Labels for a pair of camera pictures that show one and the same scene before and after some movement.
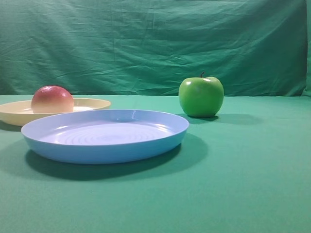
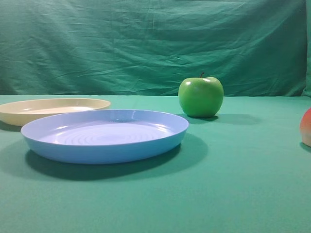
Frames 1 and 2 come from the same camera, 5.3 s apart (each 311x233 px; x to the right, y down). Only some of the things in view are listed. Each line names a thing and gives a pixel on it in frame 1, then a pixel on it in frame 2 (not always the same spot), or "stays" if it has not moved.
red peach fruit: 51,99 -> 305,127
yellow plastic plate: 21,113 stays
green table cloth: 247,169 stays
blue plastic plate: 105,136 stays
